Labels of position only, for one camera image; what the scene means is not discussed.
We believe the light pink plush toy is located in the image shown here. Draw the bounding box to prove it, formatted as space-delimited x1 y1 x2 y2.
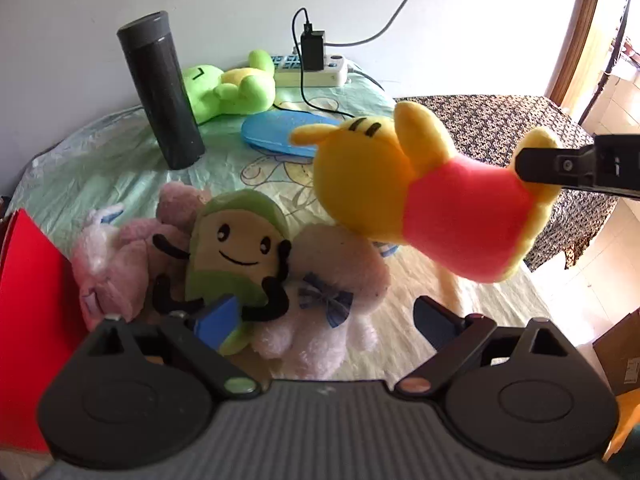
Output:
70 203 151 332

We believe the brown cardboard box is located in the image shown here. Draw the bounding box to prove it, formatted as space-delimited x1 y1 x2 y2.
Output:
592 310 640 396

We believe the black thin pole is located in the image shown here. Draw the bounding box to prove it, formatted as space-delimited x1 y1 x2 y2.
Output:
581 0 632 125

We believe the grey power strip cord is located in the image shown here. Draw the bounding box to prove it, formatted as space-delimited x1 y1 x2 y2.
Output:
347 62 387 92

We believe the white rabbit plush toy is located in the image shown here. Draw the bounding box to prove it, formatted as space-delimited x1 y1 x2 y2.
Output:
250 224 392 382

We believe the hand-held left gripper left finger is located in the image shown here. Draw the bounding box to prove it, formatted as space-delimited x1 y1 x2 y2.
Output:
87 294 263 401

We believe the grey wall cable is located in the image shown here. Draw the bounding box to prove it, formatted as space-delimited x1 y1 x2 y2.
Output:
325 0 422 51

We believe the black thermos bottle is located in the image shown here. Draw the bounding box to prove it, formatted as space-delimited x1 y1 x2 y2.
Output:
116 10 207 171

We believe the black charger cable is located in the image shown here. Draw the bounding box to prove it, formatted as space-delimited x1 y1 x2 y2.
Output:
272 7 351 121

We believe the green frog plush toy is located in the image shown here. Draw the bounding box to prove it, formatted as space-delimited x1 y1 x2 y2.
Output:
181 49 277 125

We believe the black white patterned cloth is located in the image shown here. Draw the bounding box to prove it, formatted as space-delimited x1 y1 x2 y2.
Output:
392 95 621 272

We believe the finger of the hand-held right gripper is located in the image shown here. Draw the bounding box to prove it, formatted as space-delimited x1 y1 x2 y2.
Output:
515 146 598 191

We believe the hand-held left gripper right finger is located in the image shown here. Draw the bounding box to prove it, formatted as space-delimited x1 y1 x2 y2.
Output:
395 296 573 401

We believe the red box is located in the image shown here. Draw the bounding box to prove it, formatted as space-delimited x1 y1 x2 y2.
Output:
0 208 91 453

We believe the white power strip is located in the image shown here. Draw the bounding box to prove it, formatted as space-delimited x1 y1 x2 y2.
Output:
270 54 351 87

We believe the wooden door frame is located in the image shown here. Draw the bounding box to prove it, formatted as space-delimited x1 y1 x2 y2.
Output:
545 0 608 111

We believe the blue glasses case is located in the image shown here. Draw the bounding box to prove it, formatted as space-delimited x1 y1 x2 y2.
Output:
241 110 346 157

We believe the yellow tiger plush toy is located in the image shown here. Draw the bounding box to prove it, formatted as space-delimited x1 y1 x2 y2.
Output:
290 101 563 283

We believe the mauve bear plush toy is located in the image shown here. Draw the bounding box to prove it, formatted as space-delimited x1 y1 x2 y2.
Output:
117 182 213 321

